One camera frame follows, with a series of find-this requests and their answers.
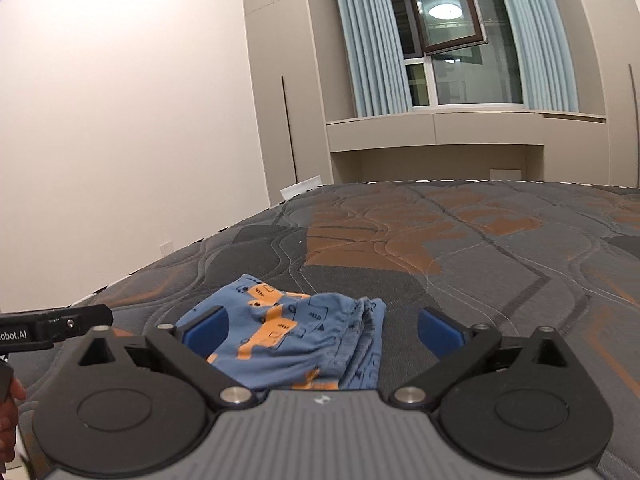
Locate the beige built-in wardrobe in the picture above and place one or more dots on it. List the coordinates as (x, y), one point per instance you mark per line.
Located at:
(300, 60)

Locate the white wall socket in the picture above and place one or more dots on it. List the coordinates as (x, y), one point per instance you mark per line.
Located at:
(165, 247)

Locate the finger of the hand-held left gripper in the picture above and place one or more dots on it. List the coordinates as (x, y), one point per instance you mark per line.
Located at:
(75, 321)

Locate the blue pants with orange print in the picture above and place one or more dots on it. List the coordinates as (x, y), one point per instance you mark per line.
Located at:
(300, 340)

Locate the person's left hand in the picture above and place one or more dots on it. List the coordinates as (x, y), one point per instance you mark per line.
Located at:
(7, 430)

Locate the light blue curtain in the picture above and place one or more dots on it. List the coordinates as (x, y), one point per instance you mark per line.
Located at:
(370, 40)
(540, 35)

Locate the grey and orange quilted mattress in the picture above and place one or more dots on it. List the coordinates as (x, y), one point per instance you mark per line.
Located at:
(500, 260)

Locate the white board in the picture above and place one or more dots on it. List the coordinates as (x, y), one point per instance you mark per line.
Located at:
(300, 187)

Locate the window with dark frame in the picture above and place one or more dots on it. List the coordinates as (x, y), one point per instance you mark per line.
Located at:
(450, 35)

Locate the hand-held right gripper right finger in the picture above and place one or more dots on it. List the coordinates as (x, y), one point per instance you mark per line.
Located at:
(440, 331)

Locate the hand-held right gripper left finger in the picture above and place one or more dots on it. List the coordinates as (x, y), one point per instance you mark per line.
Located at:
(206, 329)

